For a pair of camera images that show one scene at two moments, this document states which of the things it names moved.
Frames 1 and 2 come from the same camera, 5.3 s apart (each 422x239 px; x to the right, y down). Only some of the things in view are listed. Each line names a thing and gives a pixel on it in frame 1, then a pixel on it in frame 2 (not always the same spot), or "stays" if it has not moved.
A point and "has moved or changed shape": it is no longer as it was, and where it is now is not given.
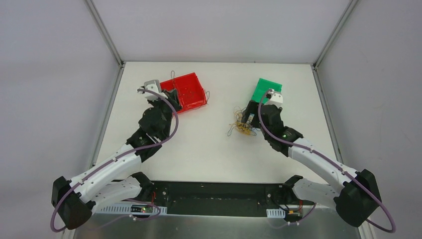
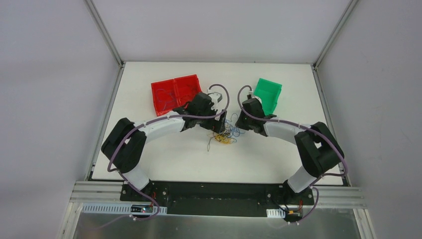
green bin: x=263 y=87 stays
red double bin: x=191 y=93 stays
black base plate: x=218 y=199 stays
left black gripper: x=168 y=100 to x=221 y=119
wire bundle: x=240 y=125 has moved or changed shape
